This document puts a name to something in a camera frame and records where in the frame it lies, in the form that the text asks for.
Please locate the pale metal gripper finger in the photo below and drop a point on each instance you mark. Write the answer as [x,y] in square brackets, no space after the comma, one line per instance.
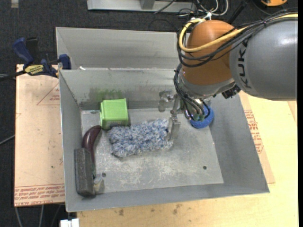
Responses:
[174,129]
[163,101]

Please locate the blue and white shaggy cloth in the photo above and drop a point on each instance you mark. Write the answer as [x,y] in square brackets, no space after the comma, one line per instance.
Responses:
[139,138]

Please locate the grey metal bin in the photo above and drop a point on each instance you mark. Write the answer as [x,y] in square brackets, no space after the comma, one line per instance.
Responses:
[154,171]

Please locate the light green box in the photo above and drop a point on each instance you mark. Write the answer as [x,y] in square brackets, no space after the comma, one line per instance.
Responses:
[114,113]

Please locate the purple toy eggplant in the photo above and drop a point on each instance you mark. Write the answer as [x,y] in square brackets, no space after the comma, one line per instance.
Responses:
[89,137]

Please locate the dark grey flat block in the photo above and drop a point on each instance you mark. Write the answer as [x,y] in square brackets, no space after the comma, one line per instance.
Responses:
[83,171]

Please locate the brown cardboard board red print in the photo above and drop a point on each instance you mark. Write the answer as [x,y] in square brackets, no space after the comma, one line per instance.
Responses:
[38,136]

